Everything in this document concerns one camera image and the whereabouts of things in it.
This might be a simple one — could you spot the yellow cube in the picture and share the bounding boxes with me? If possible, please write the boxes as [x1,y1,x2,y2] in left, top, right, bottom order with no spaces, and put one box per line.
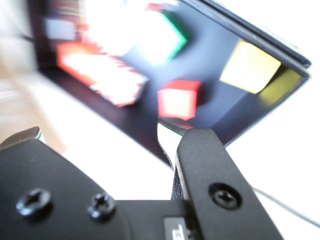
[219,40,282,95]

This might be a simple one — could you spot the black cardboard box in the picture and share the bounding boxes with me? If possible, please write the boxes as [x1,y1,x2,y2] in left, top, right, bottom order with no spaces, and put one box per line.
[26,0,312,171]

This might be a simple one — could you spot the red cube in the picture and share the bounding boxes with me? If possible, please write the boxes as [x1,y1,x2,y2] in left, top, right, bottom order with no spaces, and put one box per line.
[157,79,203,122]

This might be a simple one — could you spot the thick black long cable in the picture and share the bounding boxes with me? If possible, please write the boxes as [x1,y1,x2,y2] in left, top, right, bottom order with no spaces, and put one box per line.
[251,187,320,229]

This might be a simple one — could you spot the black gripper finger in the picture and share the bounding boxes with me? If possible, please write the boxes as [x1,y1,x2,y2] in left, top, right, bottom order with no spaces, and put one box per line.
[0,126,132,240]

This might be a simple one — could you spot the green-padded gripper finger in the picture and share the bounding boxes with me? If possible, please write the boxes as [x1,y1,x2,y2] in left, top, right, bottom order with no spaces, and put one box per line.
[156,116,285,240]

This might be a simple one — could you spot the red and white carton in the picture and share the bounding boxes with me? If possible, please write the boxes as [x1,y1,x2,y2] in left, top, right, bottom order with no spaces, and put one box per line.
[56,41,150,109]

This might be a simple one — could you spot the green cube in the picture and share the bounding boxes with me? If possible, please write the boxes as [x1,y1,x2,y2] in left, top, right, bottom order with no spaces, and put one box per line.
[121,9,189,67]

